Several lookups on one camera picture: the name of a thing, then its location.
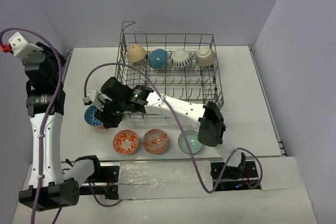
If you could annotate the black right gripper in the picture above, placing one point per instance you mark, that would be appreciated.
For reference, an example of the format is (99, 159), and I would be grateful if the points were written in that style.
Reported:
(109, 121)

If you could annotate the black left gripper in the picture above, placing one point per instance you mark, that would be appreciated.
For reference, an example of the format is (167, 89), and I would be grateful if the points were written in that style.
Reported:
(50, 51)

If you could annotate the blue white patterned bowl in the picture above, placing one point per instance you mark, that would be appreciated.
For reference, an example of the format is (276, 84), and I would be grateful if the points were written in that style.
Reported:
(90, 118)

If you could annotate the tan bowl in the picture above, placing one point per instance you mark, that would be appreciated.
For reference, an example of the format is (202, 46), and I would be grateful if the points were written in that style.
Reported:
(135, 53)

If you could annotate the white bowl orange rim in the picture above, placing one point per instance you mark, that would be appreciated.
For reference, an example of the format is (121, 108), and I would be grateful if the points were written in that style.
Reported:
(180, 58)

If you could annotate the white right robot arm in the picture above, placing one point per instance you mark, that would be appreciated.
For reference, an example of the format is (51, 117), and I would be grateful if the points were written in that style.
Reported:
(206, 118)

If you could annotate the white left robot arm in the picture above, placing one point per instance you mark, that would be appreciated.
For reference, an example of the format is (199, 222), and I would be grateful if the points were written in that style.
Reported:
(48, 187)

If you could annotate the orange floral pattern bowl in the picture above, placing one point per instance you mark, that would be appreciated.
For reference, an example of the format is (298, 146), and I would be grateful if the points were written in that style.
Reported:
(125, 142)

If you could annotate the orange geometric pattern bowl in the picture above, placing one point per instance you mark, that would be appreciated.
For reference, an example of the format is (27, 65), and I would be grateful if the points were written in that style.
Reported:
(155, 141)

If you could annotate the white taped sheet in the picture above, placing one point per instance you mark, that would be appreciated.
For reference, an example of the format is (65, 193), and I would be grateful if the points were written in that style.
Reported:
(159, 180)

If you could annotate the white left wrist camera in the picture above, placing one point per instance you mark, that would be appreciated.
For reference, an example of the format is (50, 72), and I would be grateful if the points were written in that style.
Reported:
(19, 46)

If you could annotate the grey wire dish rack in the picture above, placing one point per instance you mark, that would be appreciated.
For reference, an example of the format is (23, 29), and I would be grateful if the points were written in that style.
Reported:
(192, 83)

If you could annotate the black mounting rail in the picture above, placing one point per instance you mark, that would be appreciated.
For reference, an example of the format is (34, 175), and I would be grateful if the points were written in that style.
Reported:
(212, 174)

